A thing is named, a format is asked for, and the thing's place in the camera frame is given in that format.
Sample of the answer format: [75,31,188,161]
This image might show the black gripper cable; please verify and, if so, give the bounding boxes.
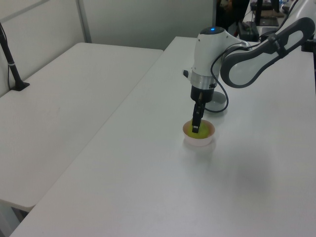
[204,33,275,113]

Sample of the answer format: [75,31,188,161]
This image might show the black electronics box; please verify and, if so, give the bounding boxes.
[259,26,278,42]

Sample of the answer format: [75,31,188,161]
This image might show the grey metal partition post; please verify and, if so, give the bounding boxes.
[76,0,92,44]

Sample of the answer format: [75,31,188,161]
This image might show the black camera stand pole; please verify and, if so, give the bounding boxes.
[0,22,31,92]

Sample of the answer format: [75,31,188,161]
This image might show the black device with green parts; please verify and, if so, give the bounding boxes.
[236,20,260,41]

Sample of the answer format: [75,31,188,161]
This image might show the pink bowl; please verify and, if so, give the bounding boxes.
[182,119,216,147]

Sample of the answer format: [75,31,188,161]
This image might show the green pear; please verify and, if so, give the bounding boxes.
[187,119,210,139]

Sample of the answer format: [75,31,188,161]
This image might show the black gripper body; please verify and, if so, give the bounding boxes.
[190,84,214,104]

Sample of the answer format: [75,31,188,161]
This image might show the grey bowl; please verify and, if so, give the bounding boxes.
[204,90,228,114]

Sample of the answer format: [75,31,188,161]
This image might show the black monitor stand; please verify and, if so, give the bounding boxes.
[253,0,280,27]

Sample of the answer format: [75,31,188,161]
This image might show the white side table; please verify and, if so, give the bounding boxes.
[0,42,164,212]

